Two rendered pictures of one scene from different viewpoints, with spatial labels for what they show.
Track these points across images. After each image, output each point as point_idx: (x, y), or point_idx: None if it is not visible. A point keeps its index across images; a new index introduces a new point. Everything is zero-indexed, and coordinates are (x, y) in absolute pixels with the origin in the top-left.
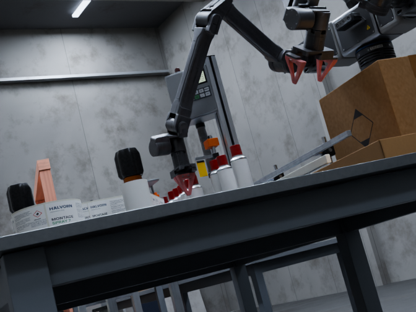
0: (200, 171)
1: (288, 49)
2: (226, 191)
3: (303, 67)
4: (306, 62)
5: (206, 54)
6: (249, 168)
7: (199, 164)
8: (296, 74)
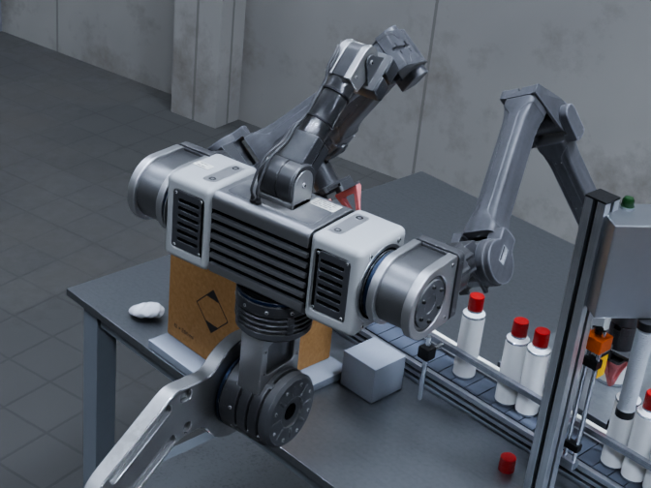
0: (603, 367)
1: (461, 241)
2: (335, 199)
3: (339, 200)
4: (335, 196)
5: (555, 177)
6: (460, 326)
7: (605, 355)
8: (352, 208)
